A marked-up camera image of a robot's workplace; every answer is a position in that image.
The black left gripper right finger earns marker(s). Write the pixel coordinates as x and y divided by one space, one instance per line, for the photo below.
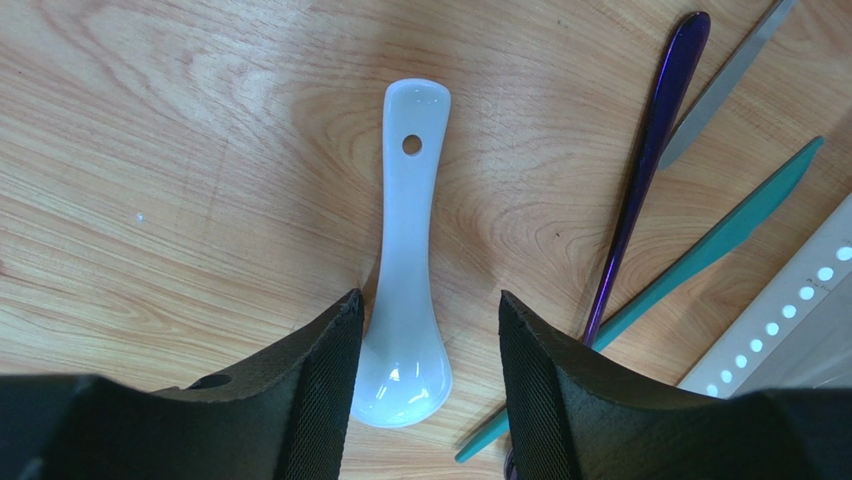
576 414

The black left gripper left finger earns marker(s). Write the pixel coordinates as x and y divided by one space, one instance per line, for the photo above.
281 413

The teal plastic knife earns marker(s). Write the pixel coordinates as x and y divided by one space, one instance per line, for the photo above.
734 229

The white perforated utensil caddy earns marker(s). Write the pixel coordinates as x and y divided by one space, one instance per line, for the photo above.
797 332

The small silver fork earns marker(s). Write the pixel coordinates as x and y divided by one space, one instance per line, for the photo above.
723 83

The purple metal spoon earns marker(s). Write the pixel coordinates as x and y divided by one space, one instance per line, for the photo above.
646 173

